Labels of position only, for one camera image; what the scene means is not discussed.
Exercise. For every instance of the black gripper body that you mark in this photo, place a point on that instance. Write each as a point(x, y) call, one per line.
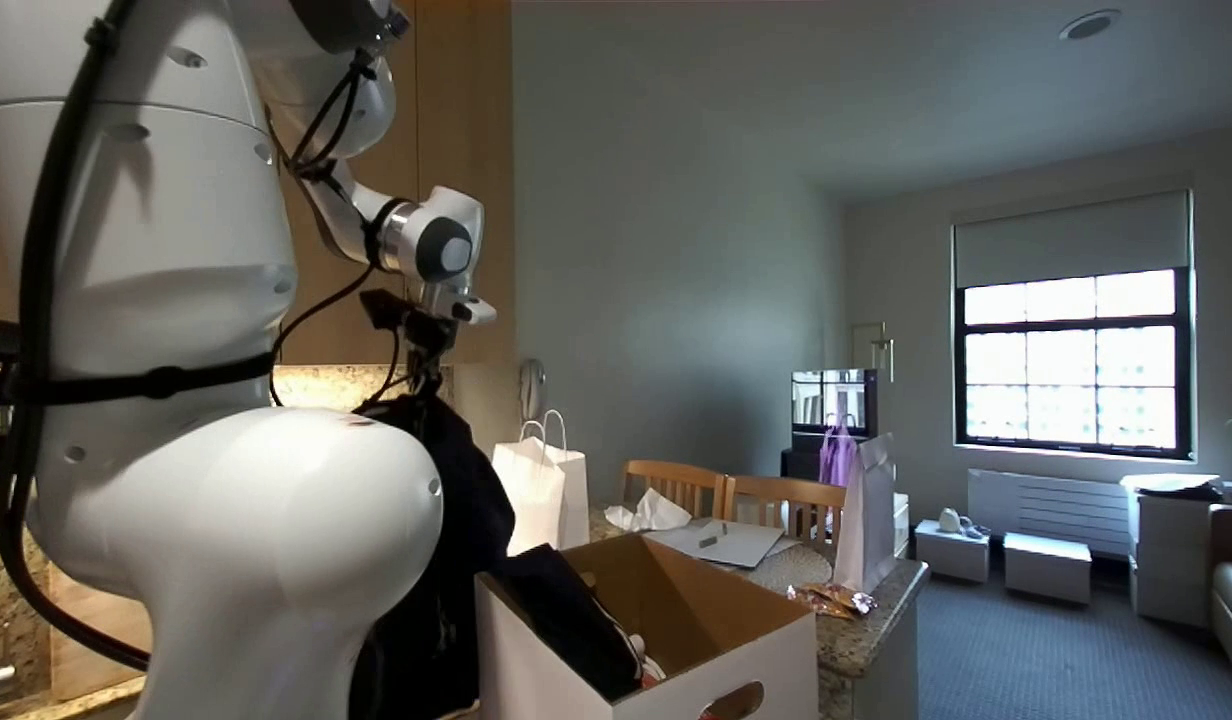
point(431, 342)

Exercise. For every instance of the lit display screen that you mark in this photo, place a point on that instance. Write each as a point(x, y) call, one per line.
point(829, 397)

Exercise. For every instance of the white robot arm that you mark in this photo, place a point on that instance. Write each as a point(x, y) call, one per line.
point(162, 265)

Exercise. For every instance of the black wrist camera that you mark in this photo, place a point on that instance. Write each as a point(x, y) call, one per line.
point(385, 311)

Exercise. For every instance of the white floor box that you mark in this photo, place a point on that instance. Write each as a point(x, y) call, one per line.
point(952, 554)
point(1045, 569)

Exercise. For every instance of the wooden wall cabinet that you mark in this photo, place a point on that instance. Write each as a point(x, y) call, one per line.
point(471, 107)

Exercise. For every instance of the white cardboard storage box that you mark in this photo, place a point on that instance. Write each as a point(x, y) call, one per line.
point(722, 655)

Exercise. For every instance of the round ceiling light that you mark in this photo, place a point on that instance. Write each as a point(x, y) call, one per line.
point(1091, 24)

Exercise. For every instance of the black framed window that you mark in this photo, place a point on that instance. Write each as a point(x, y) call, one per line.
point(1077, 362)

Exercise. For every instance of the grey notebook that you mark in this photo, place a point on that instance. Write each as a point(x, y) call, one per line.
point(722, 547)

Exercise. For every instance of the crumpled white tissue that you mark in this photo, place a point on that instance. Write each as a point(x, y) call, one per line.
point(649, 514)

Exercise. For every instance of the white paper bag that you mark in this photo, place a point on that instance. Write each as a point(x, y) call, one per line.
point(543, 485)

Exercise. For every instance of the white radiator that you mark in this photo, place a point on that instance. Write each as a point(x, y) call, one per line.
point(1042, 508)

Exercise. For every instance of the wooden chair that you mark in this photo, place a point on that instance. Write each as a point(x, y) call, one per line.
point(790, 505)
point(672, 485)

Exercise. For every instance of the white low cabinet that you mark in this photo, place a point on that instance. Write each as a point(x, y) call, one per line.
point(1178, 554)

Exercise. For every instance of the grey roller blind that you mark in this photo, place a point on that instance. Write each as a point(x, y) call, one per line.
point(1070, 240)

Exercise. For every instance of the navy jacket white stripes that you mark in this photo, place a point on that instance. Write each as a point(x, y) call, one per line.
point(441, 563)

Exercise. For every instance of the translucent plastic bag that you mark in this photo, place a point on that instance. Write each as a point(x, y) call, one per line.
point(864, 523)

